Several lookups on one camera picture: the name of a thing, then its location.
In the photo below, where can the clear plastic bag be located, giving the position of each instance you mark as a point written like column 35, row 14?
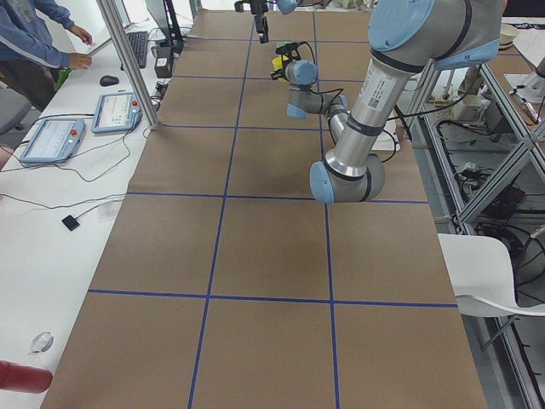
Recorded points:
column 41, row 343

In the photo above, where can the black keyboard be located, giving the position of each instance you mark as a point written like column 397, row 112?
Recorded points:
column 138, row 42

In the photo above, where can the computer monitor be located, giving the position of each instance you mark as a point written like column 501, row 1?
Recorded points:
column 164, row 15

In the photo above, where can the far blue teach pendant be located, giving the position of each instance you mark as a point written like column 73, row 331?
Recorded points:
column 116, row 112

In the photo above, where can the person in blue shirt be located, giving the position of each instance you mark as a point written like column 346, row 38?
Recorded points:
column 30, row 63

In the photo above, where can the white plastic chair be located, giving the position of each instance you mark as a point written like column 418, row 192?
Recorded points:
column 481, row 276

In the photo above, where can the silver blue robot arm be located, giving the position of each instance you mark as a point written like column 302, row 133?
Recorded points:
column 404, row 36
column 286, row 6

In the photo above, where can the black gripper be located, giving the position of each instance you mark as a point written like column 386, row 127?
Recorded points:
column 278, row 75
column 258, row 8

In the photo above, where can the red cylinder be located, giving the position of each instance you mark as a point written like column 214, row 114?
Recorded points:
column 25, row 379

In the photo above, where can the black box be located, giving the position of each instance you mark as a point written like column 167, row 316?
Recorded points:
column 164, row 62

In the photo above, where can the blue teach pendant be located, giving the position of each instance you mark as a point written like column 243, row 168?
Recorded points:
column 54, row 141
column 116, row 112

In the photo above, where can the near blue teach pendant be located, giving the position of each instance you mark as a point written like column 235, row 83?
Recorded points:
column 54, row 141

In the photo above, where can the small black square device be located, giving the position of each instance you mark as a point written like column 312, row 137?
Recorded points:
column 70, row 222

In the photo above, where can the aluminium frame rack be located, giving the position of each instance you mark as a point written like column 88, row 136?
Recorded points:
column 484, row 175

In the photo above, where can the aluminium frame post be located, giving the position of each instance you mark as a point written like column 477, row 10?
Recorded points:
column 126, row 55

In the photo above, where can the black computer mouse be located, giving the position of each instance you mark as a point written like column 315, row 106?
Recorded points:
column 108, row 80

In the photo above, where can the yellow plastic cup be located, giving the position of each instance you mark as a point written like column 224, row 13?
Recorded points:
column 277, row 63

